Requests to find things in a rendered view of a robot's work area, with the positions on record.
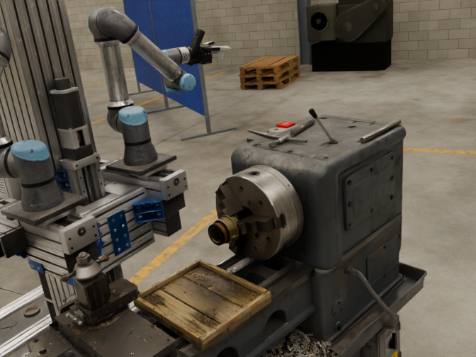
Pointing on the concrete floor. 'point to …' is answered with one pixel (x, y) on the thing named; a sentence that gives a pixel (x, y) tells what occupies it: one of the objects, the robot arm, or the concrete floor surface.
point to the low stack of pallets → (269, 72)
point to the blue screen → (188, 8)
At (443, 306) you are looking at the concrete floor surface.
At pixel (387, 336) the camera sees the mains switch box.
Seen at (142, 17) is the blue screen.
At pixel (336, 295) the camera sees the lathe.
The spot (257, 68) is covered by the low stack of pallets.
